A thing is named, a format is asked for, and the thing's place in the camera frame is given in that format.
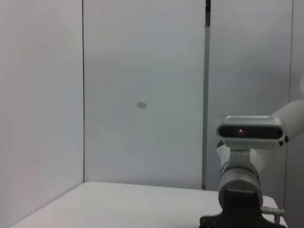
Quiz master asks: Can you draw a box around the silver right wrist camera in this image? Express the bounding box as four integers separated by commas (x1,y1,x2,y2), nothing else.
216,114,285,150

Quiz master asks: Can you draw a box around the right gripper cable plug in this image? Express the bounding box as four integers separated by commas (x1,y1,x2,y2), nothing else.
261,206,285,225

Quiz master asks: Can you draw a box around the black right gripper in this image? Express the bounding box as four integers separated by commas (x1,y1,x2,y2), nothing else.
199,187,288,228

